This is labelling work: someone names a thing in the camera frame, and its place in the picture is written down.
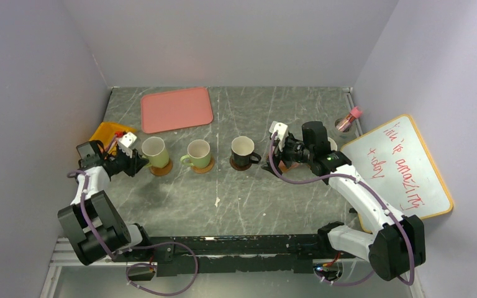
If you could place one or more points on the yellow plastic bin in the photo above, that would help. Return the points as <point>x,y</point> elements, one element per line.
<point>107,131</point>

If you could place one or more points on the pink serving tray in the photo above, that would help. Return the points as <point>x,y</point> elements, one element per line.
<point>173,110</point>

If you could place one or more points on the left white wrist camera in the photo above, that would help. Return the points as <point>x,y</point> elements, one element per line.
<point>125,142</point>

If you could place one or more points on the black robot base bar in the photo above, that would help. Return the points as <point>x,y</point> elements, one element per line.
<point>172,256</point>

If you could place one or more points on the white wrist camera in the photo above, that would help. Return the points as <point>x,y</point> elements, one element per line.
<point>125,142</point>
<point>278,133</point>

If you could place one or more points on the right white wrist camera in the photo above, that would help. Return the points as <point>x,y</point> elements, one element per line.
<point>278,133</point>

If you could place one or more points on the aluminium rail frame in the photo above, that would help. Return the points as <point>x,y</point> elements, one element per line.
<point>64,255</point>

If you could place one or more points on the pink mug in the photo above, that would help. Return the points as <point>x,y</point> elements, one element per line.
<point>284,169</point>
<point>333,144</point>

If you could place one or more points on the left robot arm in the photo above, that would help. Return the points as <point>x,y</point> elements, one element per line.
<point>91,223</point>

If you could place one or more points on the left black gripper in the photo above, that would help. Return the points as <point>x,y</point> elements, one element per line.
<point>135,164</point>

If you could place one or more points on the green mug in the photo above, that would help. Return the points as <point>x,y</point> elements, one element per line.
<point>198,154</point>
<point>154,149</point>

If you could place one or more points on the green mug back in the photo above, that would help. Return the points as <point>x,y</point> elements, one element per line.
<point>154,149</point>

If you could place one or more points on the whiteboard with yellow frame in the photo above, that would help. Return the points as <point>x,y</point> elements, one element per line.
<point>394,161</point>

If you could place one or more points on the black mug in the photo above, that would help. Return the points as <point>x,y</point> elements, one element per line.
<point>243,151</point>

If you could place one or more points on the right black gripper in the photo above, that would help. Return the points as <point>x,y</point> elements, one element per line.
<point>281,155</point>

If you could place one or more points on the woven coaster tan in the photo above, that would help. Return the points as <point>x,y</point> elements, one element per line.
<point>205,169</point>

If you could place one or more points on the glass jar with markers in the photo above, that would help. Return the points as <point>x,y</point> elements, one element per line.
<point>345,123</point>

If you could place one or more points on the dark brown wooden coaster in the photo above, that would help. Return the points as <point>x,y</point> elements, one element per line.
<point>238,168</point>

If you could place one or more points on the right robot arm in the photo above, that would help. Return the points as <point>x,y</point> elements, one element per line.
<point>396,244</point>

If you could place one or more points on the light wooden coaster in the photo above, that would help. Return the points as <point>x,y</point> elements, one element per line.
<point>162,171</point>

